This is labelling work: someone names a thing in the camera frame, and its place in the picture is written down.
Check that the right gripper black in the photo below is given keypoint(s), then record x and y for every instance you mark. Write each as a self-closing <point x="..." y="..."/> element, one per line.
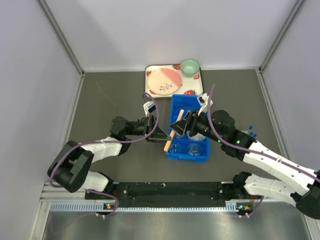
<point x="191" y="120"/>

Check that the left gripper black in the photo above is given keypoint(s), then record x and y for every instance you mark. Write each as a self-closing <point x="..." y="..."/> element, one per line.
<point x="158" y="135"/>

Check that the small clear glass dish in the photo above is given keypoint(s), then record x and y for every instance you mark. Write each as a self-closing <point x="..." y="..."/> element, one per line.
<point x="178" y="136"/>

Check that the wooden tweezers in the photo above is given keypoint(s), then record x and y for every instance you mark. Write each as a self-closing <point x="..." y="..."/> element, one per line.
<point x="172" y="133"/>

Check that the blue plastic bin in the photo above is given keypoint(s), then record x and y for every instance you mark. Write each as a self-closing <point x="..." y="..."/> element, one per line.
<point x="181" y="99"/>

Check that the clear glass flask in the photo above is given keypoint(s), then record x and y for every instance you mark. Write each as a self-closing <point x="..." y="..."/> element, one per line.
<point x="194" y="149"/>

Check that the plastic bag with contents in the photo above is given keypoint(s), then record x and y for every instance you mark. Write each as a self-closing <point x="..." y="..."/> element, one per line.
<point x="197" y="137"/>

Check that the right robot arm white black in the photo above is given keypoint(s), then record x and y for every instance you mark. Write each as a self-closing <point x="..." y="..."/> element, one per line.
<point x="294" y="184"/>

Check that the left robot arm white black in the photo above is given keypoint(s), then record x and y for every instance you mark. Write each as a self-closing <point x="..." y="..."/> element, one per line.
<point x="71" y="168"/>

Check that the strawberry pattern tray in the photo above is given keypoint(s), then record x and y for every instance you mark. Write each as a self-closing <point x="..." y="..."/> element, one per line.
<point x="190" y="85"/>

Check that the pink cream plate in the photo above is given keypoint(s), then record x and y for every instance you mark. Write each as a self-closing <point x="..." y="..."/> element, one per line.
<point x="163" y="81"/>

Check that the green ceramic bowl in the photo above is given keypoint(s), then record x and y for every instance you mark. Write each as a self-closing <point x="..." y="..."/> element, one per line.
<point x="189" y="67"/>

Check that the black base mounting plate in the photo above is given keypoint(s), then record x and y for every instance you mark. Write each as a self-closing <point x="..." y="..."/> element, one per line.
<point x="175" y="194"/>

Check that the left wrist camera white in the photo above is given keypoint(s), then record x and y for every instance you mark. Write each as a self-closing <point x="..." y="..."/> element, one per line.
<point x="149" y="107"/>

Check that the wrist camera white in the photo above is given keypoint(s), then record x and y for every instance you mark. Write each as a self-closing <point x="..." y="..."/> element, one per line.
<point x="204" y="102"/>
<point x="149" y="107"/>

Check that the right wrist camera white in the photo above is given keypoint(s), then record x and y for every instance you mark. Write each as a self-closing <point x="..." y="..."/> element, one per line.
<point x="204" y="102"/>

